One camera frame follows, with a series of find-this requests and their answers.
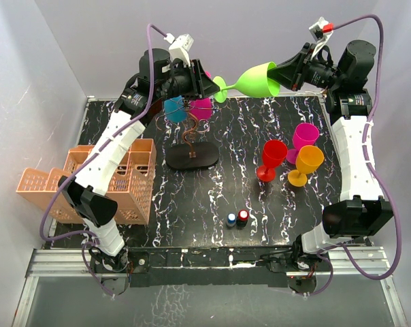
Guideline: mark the red capped small bottle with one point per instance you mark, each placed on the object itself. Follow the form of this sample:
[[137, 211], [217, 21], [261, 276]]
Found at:
[[242, 218]]

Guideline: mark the red plastic wine glass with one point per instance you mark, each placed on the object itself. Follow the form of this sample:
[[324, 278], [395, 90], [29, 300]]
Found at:
[[274, 153]]

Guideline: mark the blue capped small bottle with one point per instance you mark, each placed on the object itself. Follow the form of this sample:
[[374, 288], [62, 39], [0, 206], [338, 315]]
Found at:
[[231, 220]]

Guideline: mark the magenta plastic wine glass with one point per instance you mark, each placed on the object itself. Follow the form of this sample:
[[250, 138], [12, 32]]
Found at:
[[202, 108]]

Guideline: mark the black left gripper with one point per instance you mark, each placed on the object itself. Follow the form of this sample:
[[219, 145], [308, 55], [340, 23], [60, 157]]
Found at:
[[201, 84]]

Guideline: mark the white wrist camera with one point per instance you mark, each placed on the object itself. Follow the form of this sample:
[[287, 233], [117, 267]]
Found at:
[[321, 31], [179, 47]]

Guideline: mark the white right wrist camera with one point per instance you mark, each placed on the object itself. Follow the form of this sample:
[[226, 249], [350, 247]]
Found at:
[[321, 31]]

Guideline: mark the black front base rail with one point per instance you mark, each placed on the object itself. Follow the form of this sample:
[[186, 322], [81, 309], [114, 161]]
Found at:
[[280, 266]]

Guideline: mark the orange plastic wine glass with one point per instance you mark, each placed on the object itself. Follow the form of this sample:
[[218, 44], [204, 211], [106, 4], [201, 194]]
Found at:
[[309, 159]]

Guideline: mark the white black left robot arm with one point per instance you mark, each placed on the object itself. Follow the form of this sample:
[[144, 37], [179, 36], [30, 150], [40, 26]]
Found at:
[[161, 76]]

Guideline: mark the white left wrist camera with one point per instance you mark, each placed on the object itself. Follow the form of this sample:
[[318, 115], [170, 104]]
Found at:
[[179, 47]]

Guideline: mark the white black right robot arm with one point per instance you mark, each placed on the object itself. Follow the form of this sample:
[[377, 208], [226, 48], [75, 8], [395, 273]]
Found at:
[[363, 208]]

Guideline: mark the green plastic wine glass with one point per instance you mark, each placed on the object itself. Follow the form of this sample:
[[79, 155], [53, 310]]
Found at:
[[254, 82]]

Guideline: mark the blue plastic wine glass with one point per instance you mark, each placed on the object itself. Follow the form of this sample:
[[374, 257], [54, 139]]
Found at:
[[174, 110]]

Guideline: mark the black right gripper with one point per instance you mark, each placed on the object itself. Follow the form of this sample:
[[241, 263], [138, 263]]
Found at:
[[288, 73]]

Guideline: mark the peach plastic basket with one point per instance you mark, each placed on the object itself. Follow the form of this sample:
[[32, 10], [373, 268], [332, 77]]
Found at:
[[131, 185]]

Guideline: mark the metal wine glass rack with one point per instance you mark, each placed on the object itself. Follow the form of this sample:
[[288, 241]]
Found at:
[[191, 154]]

